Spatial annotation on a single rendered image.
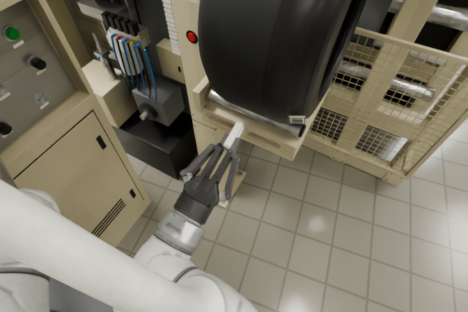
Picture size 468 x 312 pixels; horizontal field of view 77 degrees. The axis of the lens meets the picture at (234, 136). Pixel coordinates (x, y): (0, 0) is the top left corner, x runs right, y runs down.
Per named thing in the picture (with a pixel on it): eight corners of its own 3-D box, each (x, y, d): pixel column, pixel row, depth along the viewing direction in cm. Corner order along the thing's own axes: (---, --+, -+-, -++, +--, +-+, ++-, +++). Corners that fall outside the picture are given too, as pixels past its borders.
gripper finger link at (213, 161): (202, 193, 64) (196, 191, 65) (225, 150, 68) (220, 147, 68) (198, 189, 61) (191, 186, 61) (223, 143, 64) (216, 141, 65)
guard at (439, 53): (249, 114, 175) (257, 1, 119) (251, 113, 176) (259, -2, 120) (407, 180, 148) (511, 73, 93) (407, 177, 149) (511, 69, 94)
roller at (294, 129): (203, 97, 99) (209, 84, 99) (208, 100, 104) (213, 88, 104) (300, 136, 89) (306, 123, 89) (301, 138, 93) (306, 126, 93)
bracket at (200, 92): (194, 111, 103) (191, 90, 95) (247, 49, 124) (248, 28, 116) (203, 114, 102) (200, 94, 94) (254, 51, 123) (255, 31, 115)
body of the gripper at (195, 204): (200, 225, 56) (223, 182, 59) (164, 205, 58) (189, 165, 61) (208, 230, 63) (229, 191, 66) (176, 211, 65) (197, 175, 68)
